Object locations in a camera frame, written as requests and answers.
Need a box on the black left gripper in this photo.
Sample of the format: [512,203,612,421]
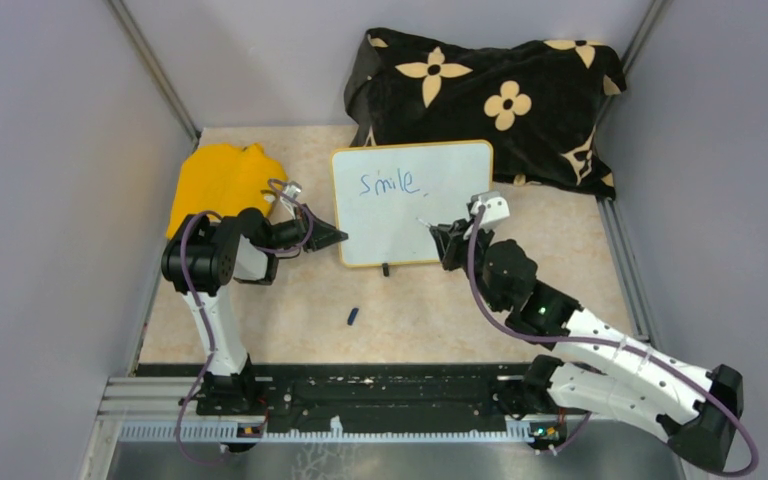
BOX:
[264,203,348,252]

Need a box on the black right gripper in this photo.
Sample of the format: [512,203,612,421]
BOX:
[432,218,505,313]

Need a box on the yellow framed whiteboard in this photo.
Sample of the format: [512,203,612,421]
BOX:
[331,140,494,267]

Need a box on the blue marker cap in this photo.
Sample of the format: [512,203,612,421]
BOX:
[347,307,359,326]

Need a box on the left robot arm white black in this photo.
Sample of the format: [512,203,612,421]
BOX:
[161,206,349,416]

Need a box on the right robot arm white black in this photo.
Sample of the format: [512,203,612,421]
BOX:
[429,220,743,476]

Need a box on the yellow cloth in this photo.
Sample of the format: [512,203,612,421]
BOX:
[166,143,288,239]

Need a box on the black floral blanket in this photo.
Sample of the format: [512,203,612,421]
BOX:
[343,28,627,199]

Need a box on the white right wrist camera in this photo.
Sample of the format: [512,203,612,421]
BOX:
[468,191,510,231]

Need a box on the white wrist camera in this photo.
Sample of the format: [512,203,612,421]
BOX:
[282,181,303,200]
[468,191,510,231]

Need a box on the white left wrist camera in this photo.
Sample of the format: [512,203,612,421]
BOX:
[282,181,303,200]

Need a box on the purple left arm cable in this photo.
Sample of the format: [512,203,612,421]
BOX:
[173,177,312,466]

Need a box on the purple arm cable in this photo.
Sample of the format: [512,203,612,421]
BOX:
[173,177,312,466]
[466,205,760,478]

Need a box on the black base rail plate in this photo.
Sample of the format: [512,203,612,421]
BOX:
[195,362,591,436]

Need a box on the white perforated cable tray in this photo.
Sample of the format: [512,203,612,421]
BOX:
[118,417,535,444]

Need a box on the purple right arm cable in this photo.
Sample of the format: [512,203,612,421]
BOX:
[466,205,760,478]

